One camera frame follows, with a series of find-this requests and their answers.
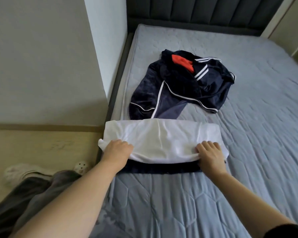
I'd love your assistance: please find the person's right hand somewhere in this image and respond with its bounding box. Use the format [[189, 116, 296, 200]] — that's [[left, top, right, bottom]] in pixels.
[[195, 141, 230, 179]]

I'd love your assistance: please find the person's left hand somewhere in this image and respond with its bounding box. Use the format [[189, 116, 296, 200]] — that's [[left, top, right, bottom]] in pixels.
[[100, 139, 135, 173]]

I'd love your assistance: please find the white and navy garment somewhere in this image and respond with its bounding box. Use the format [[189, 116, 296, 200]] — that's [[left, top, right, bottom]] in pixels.
[[98, 119, 230, 175]]

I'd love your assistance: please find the red and navy sports jacket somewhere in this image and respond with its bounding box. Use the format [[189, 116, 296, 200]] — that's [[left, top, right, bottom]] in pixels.
[[128, 49, 236, 120]]

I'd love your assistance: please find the grey quilted bed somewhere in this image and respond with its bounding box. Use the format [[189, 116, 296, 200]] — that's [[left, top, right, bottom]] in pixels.
[[89, 23, 298, 238]]

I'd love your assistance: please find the person's left forearm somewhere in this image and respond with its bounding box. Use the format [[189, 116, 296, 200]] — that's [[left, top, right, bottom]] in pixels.
[[12, 163, 121, 238]]

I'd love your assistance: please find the person's right forearm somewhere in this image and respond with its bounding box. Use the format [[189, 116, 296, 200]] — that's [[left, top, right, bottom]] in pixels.
[[209, 171, 296, 238]]

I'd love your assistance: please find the dark grey upholstered headboard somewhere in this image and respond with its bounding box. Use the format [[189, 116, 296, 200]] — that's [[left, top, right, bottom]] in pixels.
[[126, 0, 286, 37]]

